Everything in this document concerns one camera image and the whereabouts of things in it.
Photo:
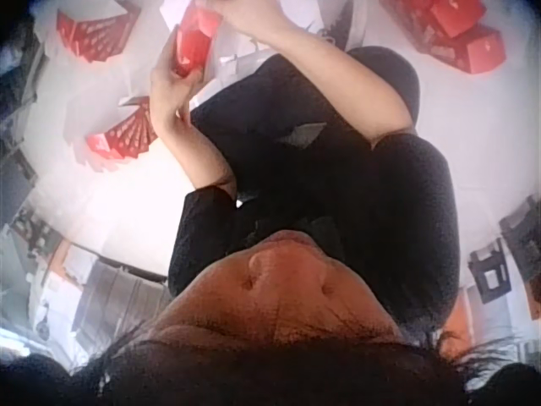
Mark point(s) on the person's left hand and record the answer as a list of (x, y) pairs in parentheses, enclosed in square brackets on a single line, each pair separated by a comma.
[(167, 91)]

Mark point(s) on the person's right hand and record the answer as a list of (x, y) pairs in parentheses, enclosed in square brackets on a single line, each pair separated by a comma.
[(253, 19)]

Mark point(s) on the red paper box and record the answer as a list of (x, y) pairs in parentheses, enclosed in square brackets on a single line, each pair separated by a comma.
[(195, 38)]

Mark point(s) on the white paper sheets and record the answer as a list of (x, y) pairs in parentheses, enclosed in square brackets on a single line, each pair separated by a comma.
[(241, 59)]

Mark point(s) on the person's legs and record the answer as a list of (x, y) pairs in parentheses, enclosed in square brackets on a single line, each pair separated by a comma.
[(270, 105)]

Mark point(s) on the black and white printed sheet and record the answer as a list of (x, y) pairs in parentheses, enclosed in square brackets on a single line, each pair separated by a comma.
[(338, 25)]

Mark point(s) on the stack of flat red cartons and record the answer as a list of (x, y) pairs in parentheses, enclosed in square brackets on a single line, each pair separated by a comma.
[(99, 31), (122, 135)]

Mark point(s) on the grey paper piece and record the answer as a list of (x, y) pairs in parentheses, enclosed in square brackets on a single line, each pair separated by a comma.
[(305, 134)]

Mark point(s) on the heap of folded red boxes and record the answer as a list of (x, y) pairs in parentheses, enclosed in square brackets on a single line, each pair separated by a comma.
[(456, 29)]

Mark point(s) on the cluttered storage shelf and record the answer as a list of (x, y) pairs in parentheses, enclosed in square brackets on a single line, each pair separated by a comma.
[(72, 275)]

